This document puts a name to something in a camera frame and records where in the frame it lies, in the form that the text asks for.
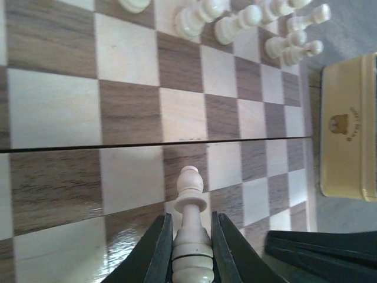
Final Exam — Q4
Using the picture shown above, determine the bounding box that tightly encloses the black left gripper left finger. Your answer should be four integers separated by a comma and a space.
103, 213, 173, 283

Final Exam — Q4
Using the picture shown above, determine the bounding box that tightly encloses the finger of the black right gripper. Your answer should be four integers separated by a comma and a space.
264, 231, 376, 282

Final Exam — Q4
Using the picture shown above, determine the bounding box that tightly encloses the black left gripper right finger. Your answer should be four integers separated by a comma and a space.
211, 212, 286, 283

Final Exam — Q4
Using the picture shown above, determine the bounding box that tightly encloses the light wooden chess bishop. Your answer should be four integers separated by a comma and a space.
171, 166, 214, 282

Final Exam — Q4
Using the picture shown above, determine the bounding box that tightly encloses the light wooden chess pawn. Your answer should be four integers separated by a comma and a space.
282, 40, 324, 66
264, 30, 307, 59
214, 5, 262, 45
174, 0, 226, 40

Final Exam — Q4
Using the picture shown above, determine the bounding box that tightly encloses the wooden chess board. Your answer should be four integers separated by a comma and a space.
1, 1, 309, 282

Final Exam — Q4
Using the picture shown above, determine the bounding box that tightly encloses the light wooden chess rook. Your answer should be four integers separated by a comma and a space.
286, 4, 331, 33

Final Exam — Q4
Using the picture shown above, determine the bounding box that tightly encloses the yellow metal tin tray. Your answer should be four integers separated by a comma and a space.
319, 53, 376, 202

